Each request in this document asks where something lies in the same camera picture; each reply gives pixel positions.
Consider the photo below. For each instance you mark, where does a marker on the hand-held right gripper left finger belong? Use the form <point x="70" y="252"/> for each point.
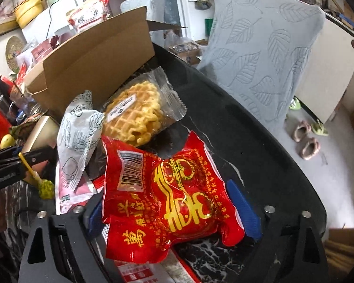
<point x="96" y="213"/>

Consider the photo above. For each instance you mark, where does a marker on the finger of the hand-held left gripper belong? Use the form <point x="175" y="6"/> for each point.
<point x="3" y="154"/>
<point x="39" y="154"/>

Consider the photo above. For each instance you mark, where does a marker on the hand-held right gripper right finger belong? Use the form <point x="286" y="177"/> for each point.
<point x="243" y="209"/>

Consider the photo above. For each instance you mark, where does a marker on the pink snack pouch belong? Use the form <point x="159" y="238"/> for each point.
<point x="67" y="196"/>

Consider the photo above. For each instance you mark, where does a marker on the yellow green lollipop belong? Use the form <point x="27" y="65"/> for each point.
<point x="45" y="189"/>

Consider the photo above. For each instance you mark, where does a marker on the white line-print snack packet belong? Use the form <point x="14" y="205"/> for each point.
<point x="76" y="135"/>

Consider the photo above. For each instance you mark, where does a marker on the red gold-print snack packet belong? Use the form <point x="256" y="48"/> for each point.
<point x="171" y="209"/>

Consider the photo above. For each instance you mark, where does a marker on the brown cardboard box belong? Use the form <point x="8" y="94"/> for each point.
<point x="100" y="56"/>

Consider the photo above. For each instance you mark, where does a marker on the open box of snacks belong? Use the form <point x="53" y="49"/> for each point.
<point x="184" y="51"/>

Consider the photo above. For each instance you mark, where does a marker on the yellow fruit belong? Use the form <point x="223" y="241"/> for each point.
<point x="6" y="141"/>

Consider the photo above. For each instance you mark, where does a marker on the red white flat packet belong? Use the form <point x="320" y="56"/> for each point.
<point x="141" y="272"/>

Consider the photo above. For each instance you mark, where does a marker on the pink slipper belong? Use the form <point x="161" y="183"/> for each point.
<point x="310" y="149"/>

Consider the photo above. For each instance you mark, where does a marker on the round woven mat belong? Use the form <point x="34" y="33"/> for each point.
<point x="13" y="51"/>

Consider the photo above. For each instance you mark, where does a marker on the clear-wrapped waffle packet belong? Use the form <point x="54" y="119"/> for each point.
<point x="135" y="115"/>

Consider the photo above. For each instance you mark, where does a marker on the stacked cardboard boxes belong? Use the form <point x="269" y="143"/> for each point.
<point x="342" y="250"/>

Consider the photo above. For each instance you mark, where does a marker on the green slipper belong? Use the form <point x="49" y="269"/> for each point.
<point x="295" y="104"/>
<point x="320" y="129"/>

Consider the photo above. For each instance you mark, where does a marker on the white refrigerator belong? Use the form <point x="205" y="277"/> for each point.
<point x="39" y="25"/>

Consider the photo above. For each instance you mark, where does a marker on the framed picture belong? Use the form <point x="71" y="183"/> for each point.
<point x="3" y="14"/>

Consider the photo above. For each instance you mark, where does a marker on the yellow cooking pot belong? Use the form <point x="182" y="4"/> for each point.
<point x="29" y="11"/>

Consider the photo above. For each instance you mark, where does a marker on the red white nut bag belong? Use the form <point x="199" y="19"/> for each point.
<point x="88" y="17"/>

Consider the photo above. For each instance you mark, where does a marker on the white cabinet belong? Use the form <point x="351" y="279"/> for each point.
<point x="327" y="64"/>

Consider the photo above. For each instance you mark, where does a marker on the green bag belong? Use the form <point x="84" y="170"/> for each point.
<point x="209" y="28"/>

